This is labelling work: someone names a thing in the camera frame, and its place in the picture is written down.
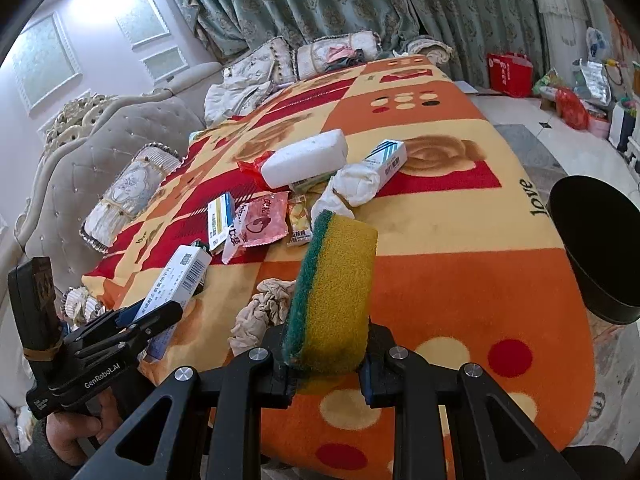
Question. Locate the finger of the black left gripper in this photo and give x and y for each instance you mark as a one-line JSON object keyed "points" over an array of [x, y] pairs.
{"points": [[136, 333], [105, 326]]}

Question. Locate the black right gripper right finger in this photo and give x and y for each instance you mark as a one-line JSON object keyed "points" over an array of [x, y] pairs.
{"points": [[392, 376]]}

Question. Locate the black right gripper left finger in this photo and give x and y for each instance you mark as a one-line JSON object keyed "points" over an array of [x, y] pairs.
{"points": [[254, 380]]}

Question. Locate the white blue barcode box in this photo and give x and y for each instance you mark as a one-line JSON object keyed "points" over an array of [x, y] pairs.
{"points": [[181, 278]]}

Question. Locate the yellow green scrub sponge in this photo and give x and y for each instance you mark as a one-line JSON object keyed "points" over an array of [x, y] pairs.
{"points": [[327, 328]]}

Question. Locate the dark sleeve left forearm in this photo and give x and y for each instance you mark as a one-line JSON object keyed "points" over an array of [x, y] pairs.
{"points": [[39, 460]]}

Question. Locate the black trash bin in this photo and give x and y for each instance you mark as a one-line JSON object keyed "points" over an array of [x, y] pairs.
{"points": [[599, 227]]}

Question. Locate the left hand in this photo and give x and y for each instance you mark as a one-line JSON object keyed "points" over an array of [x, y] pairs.
{"points": [[64, 430]]}

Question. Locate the crumpled beige paper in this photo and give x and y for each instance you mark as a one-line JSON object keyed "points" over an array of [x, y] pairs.
{"points": [[268, 307]]}

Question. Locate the blue yellow medicine box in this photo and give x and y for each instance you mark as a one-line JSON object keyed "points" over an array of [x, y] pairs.
{"points": [[220, 213]]}

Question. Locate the embroidered bolster pillow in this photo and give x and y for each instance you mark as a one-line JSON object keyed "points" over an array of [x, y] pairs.
{"points": [[128, 195]]}

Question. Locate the pink snack packet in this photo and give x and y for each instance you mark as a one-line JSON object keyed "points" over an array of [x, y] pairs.
{"points": [[260, 222]]}

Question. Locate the yellow snack packet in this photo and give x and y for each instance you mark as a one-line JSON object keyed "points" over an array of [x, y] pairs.
{"points": [[299, 221]]}

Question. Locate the red plastic bag piece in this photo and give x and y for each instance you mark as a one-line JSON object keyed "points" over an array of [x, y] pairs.
{"points": [[254, 170]]}

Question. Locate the orange red patterned blanket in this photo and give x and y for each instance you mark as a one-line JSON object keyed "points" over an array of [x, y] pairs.
{"points": [[469, 266]]}

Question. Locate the grey tufted headboard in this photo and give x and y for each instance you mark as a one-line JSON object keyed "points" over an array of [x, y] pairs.
{"points": [[69, 184]]}

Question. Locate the crumpled white tissue wad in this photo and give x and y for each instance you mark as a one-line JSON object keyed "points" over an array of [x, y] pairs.
{"points": [[352, 186]]}

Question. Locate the white foam block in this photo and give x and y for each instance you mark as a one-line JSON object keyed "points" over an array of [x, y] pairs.
{"points": [[320, 154]]}

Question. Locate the white blue striped box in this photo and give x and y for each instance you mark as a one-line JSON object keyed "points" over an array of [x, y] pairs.
{"points": [[386, 159]]}

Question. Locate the white lace pillow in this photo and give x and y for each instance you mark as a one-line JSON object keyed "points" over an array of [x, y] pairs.
{"points": [[249, 81]]}

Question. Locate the white pillow with clothes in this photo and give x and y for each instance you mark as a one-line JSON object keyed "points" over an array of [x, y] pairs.
{"points": [[314, 59]]}

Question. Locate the red paper shopping bag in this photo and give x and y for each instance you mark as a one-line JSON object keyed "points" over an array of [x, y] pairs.
{"points": [[510, 74]]}

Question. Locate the silver foil bag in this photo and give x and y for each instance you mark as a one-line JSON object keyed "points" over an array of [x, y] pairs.
{"points": [[591, 83]]}

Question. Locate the green patterned curtain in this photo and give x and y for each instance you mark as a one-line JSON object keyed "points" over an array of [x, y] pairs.
{"points": [[473, 28]]}

